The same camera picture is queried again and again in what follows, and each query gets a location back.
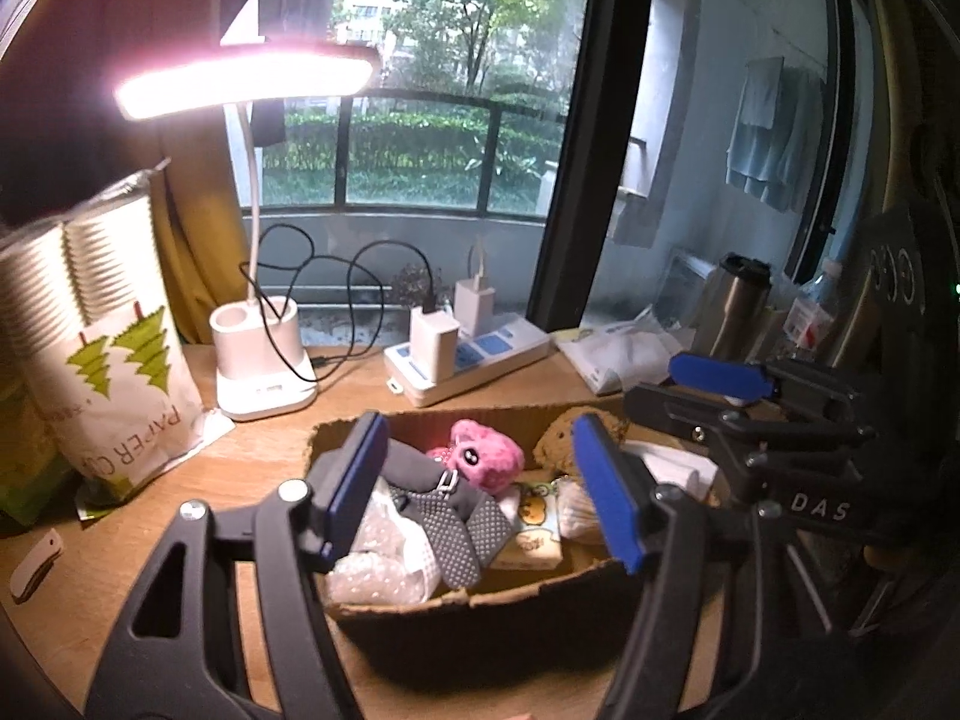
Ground white paper towel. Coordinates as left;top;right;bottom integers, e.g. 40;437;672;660
622;440;718;500

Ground brown fuzzy plush toy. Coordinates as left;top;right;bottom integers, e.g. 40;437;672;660
532;406;628;479

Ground bag of cotton swabs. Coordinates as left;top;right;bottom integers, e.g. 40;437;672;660
555;476;604;546

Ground cartoon tissue pack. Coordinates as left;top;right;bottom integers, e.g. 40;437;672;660
491;483;563;571

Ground pink plush toy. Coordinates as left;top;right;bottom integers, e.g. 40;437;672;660
427;419;526;496

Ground clear bubble wrap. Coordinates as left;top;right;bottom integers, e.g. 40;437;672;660
322;478;441;606

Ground grey dotted socks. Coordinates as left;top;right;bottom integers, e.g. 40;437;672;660
381;439;517;589

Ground steel thermos mug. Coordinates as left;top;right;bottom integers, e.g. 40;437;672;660
692;252;771;361

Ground clear water bottle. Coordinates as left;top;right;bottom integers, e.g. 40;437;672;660
778;259;843;359

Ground white wipes packet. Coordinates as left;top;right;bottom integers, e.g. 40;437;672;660
553;314;695;397

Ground brown cardboard box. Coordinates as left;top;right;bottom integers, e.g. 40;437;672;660
324;398;679;684

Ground small white folding knife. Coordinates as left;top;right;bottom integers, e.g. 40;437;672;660
8;528;64;603

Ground white power strip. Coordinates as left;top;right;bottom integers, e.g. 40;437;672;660
384;314;553;408

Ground green yellow cup pack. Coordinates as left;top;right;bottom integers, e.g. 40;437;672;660
0;379;75;528

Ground hanging blue towel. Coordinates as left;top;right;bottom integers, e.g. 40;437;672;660
724;57;823;213

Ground white desk lamp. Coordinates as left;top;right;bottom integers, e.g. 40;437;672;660
114;39;381;422

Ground black balcony railing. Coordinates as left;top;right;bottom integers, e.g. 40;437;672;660
256;88;566;220

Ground white paper cup pack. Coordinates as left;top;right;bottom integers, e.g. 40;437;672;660
2;169;235;520

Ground dark curtain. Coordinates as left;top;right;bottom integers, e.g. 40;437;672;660
151;107;247;344

